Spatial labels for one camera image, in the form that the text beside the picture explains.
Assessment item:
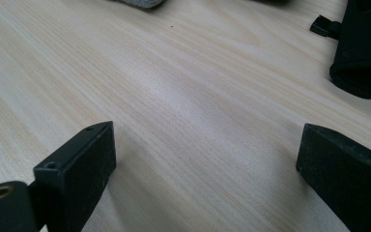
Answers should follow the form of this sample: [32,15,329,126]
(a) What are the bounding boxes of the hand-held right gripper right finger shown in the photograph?
[296,123,371,232]

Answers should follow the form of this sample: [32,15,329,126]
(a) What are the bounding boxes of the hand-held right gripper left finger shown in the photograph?
[28,121,117,232]

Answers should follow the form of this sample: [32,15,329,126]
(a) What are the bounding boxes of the black glove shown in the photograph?
[309,0,371,100]

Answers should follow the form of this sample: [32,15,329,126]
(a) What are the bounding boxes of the grey glove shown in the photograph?
[109,0,167,9]

